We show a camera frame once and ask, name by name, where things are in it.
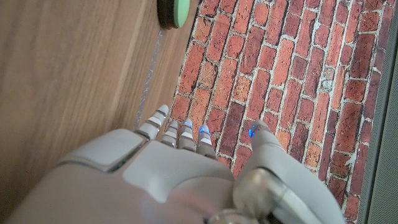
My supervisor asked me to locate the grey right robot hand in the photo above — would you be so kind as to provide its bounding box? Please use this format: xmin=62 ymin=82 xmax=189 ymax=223
xmin=6 ymin=104 xmax=346 ymax=224

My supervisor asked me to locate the green button black base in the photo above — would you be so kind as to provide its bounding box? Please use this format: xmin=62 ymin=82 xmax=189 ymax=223
xmin=156 ymin=0 xmax=191 ymax=30

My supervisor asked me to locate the red brick print backdrop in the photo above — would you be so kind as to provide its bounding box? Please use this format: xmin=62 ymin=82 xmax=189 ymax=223
xmin=169 ymin=0 xmax=396 ymax=224

